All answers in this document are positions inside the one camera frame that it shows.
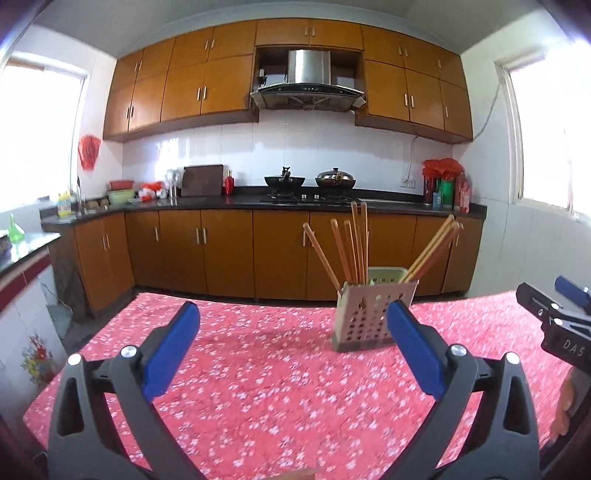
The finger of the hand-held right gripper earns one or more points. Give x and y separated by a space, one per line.
531 296
572 290

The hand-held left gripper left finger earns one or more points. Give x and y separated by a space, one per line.
171 350

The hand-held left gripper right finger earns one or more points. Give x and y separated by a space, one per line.
418 350

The perforated beige chopstick holder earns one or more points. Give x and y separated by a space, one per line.
364 314

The bunch of chopsticks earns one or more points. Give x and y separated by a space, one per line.
357 249

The person's right hand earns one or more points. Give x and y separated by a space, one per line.
565 406

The red floral tablecloth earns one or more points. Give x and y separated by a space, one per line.
258 392

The brown lower kitchen cabinets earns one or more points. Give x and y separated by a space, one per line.
226 254

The large red bottle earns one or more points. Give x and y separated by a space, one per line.
462 194

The green canister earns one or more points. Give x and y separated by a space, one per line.
446 193

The dark red sauce bottle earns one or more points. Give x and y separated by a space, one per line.
429 190

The white appliance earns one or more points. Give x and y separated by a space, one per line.
23 314

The steel cup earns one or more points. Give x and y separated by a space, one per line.
173 196

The kitchen window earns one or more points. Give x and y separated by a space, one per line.
37 138
540 138

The red plastic bag bundle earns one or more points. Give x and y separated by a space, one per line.
442 167

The green plastic basin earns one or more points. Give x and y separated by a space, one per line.
121 197

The red and white bags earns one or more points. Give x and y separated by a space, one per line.
152 190

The black kitchen countertop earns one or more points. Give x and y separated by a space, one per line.
240 201

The dark wooden cutting board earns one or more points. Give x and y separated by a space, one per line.
202 181

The red plastic basin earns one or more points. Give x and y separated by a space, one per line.
121 184

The small red bottle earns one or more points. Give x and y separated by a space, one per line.
229 184

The black side counter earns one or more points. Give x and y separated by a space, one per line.
27 247

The yellow detergent bottle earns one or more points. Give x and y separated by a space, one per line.
66 206

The metal faucet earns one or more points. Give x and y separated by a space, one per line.
79 194

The gas stove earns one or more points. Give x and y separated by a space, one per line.
307 198

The pan with metal lid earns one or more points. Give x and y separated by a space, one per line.
336 181

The green plastic funnel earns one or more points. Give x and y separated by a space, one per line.
15 233

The black wok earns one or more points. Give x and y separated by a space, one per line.
285 180

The steel range hood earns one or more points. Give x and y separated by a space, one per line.
308 87

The white wall socket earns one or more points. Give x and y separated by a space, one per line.
408 183

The red plastic bag on wall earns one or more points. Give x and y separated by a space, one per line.
88 152

